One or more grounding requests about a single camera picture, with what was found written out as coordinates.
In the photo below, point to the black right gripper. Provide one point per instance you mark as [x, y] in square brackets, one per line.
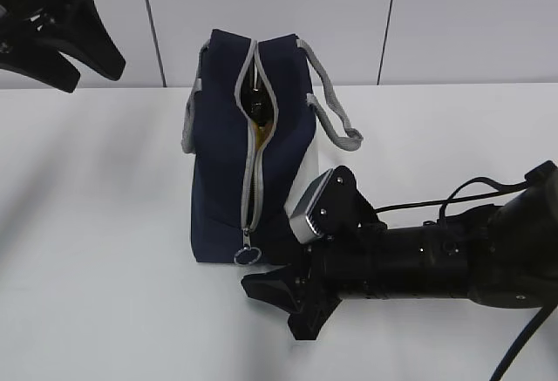
[370, 261]

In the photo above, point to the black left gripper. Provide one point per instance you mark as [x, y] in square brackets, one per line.
[76, 30]

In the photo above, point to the yellow banana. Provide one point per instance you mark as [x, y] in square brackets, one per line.
[262, 133]

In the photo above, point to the navy blue lunch bag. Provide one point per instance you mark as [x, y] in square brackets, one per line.
[242, 198]

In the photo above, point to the brown bread roll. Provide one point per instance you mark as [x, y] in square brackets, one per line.
[255, 98]

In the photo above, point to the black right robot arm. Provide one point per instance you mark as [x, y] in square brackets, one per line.
[496, 256]

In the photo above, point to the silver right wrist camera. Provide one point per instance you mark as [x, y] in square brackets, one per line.
[332, 207]

